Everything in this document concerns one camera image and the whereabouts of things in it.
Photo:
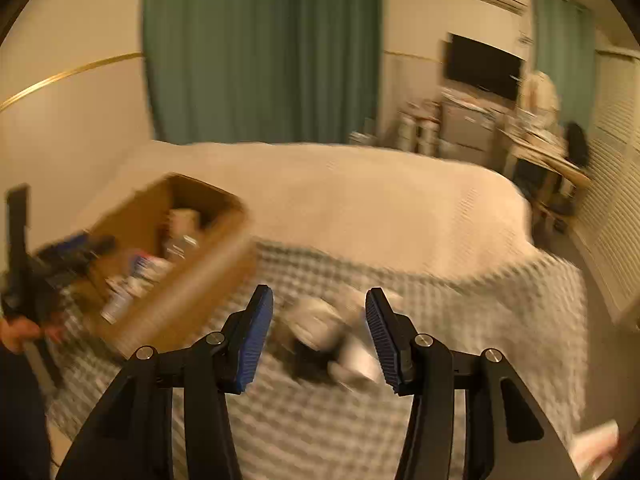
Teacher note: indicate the wooden chair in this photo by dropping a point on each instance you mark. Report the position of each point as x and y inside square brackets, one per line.
[545, 200]

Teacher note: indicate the wide green curtain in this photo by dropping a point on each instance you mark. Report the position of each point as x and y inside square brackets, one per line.
[260, 50]

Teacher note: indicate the white plastic jug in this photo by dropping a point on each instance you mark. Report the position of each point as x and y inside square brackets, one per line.
[420, 132]

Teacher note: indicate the round white vanity mirror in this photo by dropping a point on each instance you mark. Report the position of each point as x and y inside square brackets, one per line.
[540, 95]

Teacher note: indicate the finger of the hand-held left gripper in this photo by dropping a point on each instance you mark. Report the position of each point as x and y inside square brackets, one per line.
[75, 252]

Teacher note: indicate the black wall television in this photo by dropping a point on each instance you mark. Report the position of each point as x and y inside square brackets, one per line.
[482, 67]

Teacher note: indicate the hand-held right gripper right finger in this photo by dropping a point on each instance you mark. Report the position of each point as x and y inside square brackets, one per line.
[380, 335]

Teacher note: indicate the cream blanket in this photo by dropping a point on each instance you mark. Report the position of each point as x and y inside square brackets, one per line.
[350, 200]

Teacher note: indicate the checked blanket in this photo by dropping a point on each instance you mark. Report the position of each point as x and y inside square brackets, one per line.
[475, 335]

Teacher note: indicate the narrow green curtain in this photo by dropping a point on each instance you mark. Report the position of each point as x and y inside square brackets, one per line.
[562, 35]

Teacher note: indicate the small white capped bottle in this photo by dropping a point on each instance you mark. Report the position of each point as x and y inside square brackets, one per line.
[117, 302]

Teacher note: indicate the white louvred wardrobe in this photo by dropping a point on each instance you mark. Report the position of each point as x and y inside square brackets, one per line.
[615, 185]

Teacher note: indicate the black backpack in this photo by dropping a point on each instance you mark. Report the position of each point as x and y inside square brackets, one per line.
[577, 145]

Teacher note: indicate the person's left hand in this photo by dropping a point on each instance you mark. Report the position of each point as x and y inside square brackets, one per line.
[20, 332]

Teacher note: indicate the white side table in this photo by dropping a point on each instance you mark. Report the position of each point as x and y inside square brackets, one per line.
[595, 447]

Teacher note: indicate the wooden dressing table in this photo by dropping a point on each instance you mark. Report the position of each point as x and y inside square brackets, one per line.
[545, 155]

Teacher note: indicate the brown cardboard box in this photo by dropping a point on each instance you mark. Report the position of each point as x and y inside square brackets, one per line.
[200, 285]

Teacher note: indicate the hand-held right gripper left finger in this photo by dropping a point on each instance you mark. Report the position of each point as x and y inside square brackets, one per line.
[255, 340]

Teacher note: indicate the white bag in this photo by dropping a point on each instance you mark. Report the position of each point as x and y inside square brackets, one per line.
[320, 320]

